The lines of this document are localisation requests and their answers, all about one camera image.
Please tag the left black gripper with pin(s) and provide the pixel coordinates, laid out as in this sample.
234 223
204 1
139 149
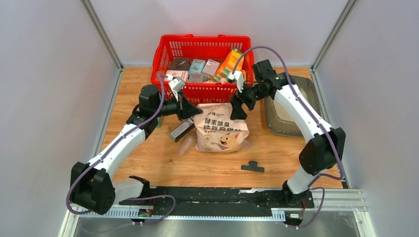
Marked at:
186 109

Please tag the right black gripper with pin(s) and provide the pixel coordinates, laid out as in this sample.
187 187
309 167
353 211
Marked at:
237 112

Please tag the pink cat litter bag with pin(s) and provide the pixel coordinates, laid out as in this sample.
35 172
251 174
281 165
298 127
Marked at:
216 132

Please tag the clear plastic scoop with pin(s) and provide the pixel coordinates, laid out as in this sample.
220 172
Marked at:
187 144

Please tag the black bag clip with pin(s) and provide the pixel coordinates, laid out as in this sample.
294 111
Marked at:
252 166

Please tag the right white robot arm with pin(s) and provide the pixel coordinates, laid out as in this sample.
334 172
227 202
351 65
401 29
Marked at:
324 144

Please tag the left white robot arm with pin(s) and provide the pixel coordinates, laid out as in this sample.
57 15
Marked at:
91 186

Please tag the black rectangular box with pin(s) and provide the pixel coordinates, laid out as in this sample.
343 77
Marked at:
180 131

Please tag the teal rectangular box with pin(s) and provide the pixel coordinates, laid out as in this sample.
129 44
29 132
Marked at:
160 122

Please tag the pink white box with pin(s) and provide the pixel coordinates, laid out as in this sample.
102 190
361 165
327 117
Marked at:
171 74

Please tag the grey litter box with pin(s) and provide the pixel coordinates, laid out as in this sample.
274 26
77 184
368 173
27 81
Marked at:
279 120

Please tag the teal small box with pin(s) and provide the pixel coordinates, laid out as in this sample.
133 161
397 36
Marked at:
196 66

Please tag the grey pink small box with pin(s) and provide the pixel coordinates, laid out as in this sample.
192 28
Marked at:
210 68

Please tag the brown round tin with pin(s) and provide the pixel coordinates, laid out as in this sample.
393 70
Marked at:
179 64

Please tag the orange striped sponge pack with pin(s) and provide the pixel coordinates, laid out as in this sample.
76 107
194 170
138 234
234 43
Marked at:
227 65

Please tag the red plastic shopping basket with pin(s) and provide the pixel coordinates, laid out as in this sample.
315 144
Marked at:
199 47

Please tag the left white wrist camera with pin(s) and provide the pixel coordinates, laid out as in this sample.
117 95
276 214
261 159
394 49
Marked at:
176 84

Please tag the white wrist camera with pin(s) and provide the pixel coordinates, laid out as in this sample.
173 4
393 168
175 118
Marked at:
176 84
238 78

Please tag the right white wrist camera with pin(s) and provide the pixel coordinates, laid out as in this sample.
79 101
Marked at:
238 78

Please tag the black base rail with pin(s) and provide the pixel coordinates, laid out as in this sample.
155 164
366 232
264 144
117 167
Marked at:
221 202

